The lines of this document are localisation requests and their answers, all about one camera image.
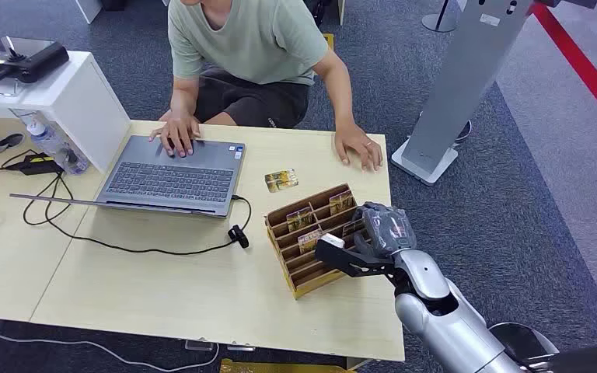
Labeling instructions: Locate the person's right hand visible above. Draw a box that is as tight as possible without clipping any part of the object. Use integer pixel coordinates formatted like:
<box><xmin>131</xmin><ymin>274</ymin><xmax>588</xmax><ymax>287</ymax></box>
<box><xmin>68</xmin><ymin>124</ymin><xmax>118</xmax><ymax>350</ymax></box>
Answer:
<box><xmin>148</xmin><ymin>113</ymin><xmax>201</xmax><ymax>158</ymax></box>

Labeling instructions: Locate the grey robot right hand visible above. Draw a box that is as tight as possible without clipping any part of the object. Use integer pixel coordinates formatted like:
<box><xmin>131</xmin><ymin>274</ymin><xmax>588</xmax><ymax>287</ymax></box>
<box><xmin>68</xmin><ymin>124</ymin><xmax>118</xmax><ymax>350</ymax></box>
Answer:
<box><xmin>354</xmin><ymin>202</ymin><xmax>418</xmax><ymax>259</ymax></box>

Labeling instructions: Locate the person's left hand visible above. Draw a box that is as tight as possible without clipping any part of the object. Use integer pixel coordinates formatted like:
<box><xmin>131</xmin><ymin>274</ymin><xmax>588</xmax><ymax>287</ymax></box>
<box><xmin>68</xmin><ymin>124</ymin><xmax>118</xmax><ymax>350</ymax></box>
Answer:
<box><xmin>333</xmin><ymin>123</ymin><xmax>385</xmax><ymax>172</ymax></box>

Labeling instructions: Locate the gold printed card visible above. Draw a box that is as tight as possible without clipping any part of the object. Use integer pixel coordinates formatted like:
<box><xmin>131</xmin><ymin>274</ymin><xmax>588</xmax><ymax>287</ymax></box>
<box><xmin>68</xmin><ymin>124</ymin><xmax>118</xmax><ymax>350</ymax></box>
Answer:
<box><xmin>264</xmin><ymin>169</ymin><xmax>299</xmax><ymax>194</ymax></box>
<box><xmin>297</xmin><ymin>228</ymin><xmax>325</xmax><ymax>256</ymax></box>
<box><xmin>285</xmin><ymin>207</ymin><xmax>314</xmax><ymax>233</ymax></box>
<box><xmin>328</xmin><ymin>190</ymin><xmax>355</xmax><ymax>216</ymax></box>

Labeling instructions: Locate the brown cardboard card holder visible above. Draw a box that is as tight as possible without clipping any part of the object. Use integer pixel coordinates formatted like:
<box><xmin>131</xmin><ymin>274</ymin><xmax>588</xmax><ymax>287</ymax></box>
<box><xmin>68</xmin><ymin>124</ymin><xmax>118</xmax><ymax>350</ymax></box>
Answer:
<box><xmin>264</xmin><ymin>183</ymin><xmax>381</xmax><ymax>301</ymax></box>

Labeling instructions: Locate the person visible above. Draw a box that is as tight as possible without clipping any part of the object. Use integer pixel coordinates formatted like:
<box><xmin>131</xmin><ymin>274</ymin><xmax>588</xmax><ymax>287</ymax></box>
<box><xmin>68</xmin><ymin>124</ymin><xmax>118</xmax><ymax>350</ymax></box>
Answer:
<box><xmin>148</xmin><ymin>0</ymin><xmax>385</xmax><ymax>172</ymax></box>

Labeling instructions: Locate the grey laptop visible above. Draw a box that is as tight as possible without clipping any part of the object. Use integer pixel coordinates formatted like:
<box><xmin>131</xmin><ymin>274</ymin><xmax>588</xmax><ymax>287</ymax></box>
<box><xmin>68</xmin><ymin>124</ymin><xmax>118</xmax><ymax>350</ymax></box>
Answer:
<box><xmin>9</xmin><ymin>134</ymin><xmax>247</xmax><ymax>219</ymax></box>

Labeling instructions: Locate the white cabinet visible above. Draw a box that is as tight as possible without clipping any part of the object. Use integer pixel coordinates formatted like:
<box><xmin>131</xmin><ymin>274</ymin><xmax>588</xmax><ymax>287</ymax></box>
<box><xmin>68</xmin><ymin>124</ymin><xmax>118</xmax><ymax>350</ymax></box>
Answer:
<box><xmin>0</xmin><ymin>50</ymin><xmax>132</xmax><ymax>175</ymax></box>

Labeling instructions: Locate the black round foot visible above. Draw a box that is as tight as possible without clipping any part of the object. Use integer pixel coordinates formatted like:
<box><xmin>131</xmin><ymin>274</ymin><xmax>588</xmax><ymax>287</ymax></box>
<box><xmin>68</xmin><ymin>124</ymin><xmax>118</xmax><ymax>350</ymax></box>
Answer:
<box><xmin>455</xmin><ymin>119</ymin><xmax>473</xmax><ymax>144</ymax></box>

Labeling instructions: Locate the silver kiosk stand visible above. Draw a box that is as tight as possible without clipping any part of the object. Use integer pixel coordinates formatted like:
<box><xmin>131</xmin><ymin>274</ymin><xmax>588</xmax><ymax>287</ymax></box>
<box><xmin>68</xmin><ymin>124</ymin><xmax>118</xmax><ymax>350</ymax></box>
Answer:
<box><xmin>391</xmin><ymin>0</ymin><xmax>536</xmax><ymax>187</ymax></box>

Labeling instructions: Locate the clear plastic water bottle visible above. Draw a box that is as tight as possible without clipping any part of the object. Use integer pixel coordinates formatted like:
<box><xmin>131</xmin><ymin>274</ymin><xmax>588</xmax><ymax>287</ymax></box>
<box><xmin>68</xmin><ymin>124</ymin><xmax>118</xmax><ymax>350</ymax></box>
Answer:
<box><xmin>9</xmin><ymin>108</ymin><xmax>92</xmax><ymax>176</ymax></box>

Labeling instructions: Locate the black chair part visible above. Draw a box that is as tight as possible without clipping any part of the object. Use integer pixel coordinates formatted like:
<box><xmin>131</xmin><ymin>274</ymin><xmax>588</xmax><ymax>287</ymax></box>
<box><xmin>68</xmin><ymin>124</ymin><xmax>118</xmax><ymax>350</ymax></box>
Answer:
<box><xmin>302</xmin><ymin>0</ymin><xmax>331</xmax><ymax>28</ymax></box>

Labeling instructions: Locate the black power adapter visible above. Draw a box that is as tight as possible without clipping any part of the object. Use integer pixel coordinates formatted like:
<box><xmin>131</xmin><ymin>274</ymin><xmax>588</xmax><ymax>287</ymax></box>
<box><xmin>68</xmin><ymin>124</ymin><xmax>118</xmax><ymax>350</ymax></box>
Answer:
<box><xmin>5</xmin><ymin>152</ymin><xmax>65</xmax><ymax>176</ymax></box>

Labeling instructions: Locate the grey stanchion base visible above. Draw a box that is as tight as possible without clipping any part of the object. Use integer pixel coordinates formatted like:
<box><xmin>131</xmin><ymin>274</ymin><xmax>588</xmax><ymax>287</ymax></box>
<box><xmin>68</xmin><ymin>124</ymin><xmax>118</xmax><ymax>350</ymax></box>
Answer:
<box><xmin>421</xmin><ymin>0</ymin><xmax>460</xmax><ymax>34</ymax></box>

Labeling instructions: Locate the white furniture panel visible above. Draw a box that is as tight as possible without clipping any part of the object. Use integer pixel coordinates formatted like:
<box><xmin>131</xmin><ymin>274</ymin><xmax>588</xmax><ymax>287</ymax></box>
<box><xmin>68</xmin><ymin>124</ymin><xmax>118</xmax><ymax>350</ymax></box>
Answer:
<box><xmin>75</xmin><ymin>0</ymin><xmax>104</xmax><ymax>25</ymax></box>

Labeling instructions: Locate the black device with yellow strip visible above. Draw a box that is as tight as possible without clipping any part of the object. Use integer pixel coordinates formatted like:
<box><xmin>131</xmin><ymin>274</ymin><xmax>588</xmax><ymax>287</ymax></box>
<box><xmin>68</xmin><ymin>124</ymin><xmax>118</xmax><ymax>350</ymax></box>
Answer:
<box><xmin>0</xmin><ymin>36</ymin><xmax>70</xmax><ymax>85</ymax></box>

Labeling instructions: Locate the yellow object under table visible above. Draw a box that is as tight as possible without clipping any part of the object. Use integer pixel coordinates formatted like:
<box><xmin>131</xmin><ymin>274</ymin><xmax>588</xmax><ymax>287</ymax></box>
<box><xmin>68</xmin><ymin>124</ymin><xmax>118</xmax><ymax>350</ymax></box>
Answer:
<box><xmin>218</xmin><ymin>357</ymin><xmax>357</xmax><ymax>373</ymax></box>

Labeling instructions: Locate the clear acrylic stand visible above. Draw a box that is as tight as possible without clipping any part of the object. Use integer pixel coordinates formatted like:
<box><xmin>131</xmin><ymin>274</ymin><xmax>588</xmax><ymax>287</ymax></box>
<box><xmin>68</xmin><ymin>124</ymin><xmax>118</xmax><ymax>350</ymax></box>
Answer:
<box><xmin>0</xmin><ymin>77</ymin><xmax>25</xmax><ymax>98</ymax></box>

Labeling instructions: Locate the dark robot body panel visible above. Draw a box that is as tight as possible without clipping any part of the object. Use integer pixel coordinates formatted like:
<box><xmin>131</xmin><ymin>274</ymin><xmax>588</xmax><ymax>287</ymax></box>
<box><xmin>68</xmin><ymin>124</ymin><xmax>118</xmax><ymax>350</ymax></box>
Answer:
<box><xmin>521</xmin><ymin>340</ymin><xmax>597</xmax><ymax>373</ymax></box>

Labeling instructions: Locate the red floor tape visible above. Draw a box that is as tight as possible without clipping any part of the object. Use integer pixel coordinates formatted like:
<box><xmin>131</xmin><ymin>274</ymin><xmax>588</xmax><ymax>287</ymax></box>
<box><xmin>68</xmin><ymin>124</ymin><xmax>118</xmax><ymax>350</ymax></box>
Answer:
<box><xmin>530</xmin><ymin>2</ymin><xmax>597</xmax><ymax>141</ymax></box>

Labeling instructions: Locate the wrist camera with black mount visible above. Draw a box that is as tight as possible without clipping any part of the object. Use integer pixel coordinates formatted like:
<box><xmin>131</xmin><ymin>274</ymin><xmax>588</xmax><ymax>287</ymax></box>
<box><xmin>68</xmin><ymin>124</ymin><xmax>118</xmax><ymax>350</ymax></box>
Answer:
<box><xmin>315</xmin><ymin>232</ymin><xmax>397</xmax><ymax>280</ymax></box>

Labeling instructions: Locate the black cable clip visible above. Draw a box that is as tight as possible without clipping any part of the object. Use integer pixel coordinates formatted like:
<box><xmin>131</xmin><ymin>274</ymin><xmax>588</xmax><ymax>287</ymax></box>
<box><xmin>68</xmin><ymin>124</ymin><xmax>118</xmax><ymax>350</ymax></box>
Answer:
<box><xmin>227</xmin><ymin>224</ymin><xmax>251</xmax><ymax>250</ymax></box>

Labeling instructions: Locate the black laptop charger cable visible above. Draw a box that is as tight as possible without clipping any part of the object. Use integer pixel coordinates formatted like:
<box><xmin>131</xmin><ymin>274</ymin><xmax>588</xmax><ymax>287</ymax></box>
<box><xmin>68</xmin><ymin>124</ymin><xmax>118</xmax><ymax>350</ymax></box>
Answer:
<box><xmin>22</xmin><ymin>172</ymin><xmax>253</xmax><ymax>257</ymax></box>

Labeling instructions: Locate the white floor cable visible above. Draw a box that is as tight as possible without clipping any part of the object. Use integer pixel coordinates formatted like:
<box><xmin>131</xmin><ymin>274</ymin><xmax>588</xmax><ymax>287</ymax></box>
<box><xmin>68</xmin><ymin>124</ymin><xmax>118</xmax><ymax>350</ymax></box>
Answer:
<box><xmin>0</xmin><ymin>326</ymin><xmax>222</xmax><ymax>373</ymax></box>

